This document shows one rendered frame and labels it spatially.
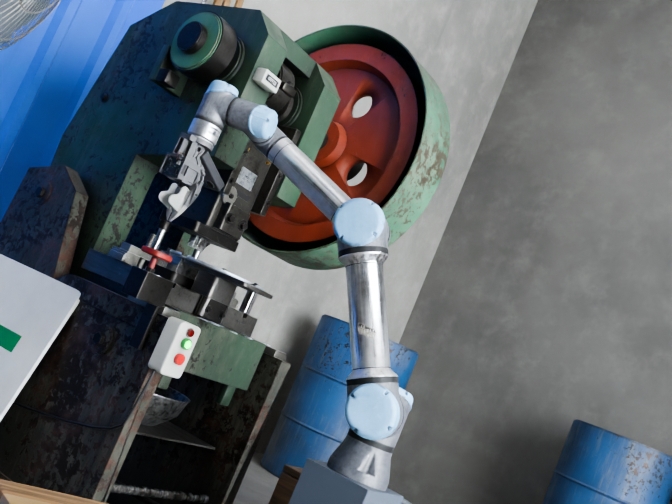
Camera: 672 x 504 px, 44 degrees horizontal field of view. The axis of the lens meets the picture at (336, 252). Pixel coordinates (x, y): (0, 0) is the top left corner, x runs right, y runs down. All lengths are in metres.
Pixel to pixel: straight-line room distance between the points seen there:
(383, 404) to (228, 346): 0.67
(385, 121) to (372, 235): 0.93
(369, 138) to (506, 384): 3.00
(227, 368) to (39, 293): 0.56
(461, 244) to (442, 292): 0.36
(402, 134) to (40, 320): 1.20
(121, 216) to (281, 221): 0.55
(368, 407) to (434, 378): 3.84
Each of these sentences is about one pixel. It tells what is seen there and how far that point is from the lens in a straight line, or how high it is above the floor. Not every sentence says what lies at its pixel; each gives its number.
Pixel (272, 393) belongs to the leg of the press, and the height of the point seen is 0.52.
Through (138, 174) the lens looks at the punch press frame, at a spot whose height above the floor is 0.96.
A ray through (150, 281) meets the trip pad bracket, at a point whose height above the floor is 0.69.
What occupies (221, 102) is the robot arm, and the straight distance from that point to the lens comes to 2.07.
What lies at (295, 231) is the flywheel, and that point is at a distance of 2.69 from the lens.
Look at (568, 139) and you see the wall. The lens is 5.85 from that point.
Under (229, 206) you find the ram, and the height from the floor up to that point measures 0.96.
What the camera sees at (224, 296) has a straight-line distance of 2.35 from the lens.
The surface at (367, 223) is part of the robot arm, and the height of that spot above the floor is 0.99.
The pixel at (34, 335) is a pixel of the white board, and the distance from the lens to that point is 2.37.
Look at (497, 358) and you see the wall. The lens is 5.50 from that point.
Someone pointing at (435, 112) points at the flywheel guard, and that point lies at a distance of 2.63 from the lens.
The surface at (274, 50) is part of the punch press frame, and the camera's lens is 2.38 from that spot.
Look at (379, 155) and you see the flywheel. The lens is 2.67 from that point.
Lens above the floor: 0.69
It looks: 7 degrees up
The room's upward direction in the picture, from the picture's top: 23 degrees clockwise
